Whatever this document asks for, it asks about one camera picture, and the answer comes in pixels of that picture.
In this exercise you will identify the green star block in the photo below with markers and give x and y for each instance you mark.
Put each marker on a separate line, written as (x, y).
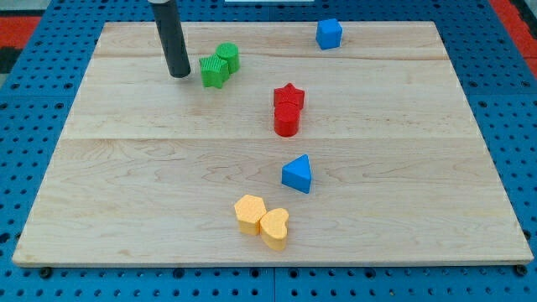
(214, 71)

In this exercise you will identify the green cylinder block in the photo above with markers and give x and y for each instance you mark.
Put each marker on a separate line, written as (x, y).
(229, 52)

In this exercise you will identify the red star block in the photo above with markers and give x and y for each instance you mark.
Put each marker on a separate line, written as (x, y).
(289, 94)

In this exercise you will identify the light wooden board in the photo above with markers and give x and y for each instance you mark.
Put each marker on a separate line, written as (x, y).
(148, 168)

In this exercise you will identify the blue triangle block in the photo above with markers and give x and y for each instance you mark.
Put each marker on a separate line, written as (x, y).
(297, 174)

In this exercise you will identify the red cylinder block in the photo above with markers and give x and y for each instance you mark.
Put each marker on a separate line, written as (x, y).
(286, 119)

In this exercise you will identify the yellow hexagon block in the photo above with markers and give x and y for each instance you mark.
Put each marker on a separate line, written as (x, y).
(249, 211)

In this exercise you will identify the yellow heart block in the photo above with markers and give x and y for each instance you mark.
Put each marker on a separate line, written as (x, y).
(274, 228)

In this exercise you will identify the blue cube block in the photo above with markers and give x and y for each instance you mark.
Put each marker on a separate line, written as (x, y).
(328, 33)

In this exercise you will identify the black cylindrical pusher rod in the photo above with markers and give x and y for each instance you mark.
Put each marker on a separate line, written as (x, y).
(167, 20)

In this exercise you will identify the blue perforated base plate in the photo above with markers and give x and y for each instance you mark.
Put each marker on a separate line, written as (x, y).
(36, 98)

